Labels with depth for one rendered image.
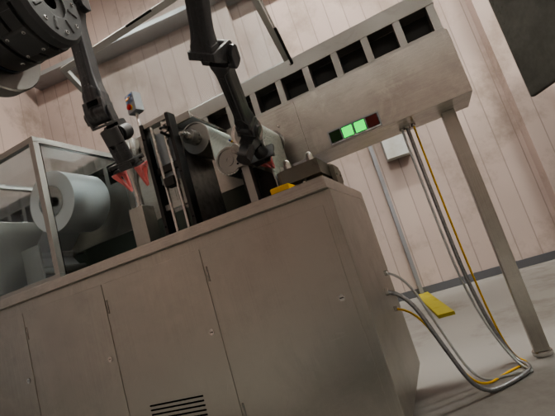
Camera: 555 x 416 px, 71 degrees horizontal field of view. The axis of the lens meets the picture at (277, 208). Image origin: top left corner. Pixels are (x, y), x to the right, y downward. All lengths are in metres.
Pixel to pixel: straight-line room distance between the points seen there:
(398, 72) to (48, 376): 2.03
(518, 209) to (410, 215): 1.05
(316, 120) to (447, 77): 0.60
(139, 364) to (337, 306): 0.82
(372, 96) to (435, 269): 2.90
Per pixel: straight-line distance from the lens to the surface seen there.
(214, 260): 1.43
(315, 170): 1.52
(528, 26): 3.77
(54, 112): 6.41
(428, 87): 1.90
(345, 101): 1.94
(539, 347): 2.07
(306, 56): 2.08
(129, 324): 1.70
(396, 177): 4.54
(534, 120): 4.80
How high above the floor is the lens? 0.64
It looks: 9 degrees up
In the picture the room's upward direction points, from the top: 17 degrees counter-clockwise
